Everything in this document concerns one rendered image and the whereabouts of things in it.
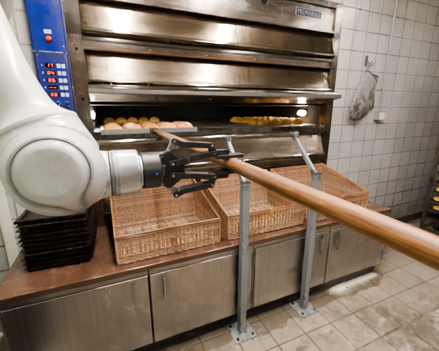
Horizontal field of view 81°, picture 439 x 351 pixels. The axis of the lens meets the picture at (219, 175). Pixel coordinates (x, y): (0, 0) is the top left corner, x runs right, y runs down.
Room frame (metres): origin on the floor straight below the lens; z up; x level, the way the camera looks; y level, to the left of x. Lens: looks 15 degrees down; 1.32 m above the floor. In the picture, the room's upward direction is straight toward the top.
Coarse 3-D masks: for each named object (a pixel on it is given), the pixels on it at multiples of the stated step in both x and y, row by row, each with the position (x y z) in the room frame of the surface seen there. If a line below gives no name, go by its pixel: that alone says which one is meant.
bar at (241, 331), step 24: (120, 144) 1.24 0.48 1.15; (312, 168) 1.49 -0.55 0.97; (240, 192) 1.28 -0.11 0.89; (240, 216) 1.27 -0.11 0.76; (312, 216) 1.45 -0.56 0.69; (240, 240) 1.27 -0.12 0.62; (312, 240) 1.45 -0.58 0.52; (240, 264) 1.26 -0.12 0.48; (240, 288) 1.26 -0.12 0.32; (240, 312) 1.25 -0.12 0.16; (312, 312) 1.42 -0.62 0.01; (240, 336) 1.23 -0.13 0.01
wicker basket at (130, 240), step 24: (168, 192) 1.64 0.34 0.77; (120, 216) 1.49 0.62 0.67; (144, 216) 1.54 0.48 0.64; (192, 216) 1.66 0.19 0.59; (216, 216) 1.35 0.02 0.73; (120, 240) 1.11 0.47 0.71; (144, 240) 1.15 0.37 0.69; (168, 240) 1.20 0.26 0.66; (192, 240) 1.25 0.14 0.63; (216, 240) 1.31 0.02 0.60; (120, 264) 1.10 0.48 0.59
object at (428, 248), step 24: (240, 168) 0.52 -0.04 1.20; (288, 192) 0.38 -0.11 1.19; (312, 192) 0.35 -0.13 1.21; (336, 216) 0.30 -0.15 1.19; (360, 216) 0.27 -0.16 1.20; (384, 216) 0.26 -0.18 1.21; (384, 240) 0.24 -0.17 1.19; (408, 240) 0.22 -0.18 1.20; (432, 240) 0.21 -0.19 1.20; (432, 264) 0.20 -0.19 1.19
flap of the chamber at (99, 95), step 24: (96, 96) 1.47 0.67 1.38; (120, 96) 1.51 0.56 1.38; (144, 96) 1.56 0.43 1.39; (168, 96) 1.60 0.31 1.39; (192, 96) 1.65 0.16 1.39; (216, 96) 1.71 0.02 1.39; (240, 96) 1.76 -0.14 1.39; (264, 96) 1.83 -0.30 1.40; (288, 96) 1.91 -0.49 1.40; (312, 96) 2.00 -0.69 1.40; (336, 96) 2.09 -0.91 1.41
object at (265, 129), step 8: (200, 128) 1.85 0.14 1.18; (208, 128) 1.85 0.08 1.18; (216, 128) 1.85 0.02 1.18; (224, 128) 1.87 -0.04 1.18; (232, 128) 1.89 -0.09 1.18; (240, 128) 1.92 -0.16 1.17; (248, 128) 1.95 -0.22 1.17; (256, 128) 1.98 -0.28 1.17; (264, 128) 2.01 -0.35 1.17; (272, 128) 2.04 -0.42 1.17; (280, 128) 2.07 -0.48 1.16; (288, 128) 2.10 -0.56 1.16; (296, 128) 2.13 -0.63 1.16; (304, 128) 2.16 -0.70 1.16; (312, 128) 2.20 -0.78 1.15; (320, 128) 2.23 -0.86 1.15; (96, 136) 1.53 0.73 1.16; (104, 136) 1.55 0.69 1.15; (112, 136) 1.57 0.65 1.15; (120, 136) 1.59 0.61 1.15; (128, 136) 1.61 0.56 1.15; (136, 136) 1.62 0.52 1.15; (144, 136) 1.64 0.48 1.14; (152, 136) 1.66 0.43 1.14
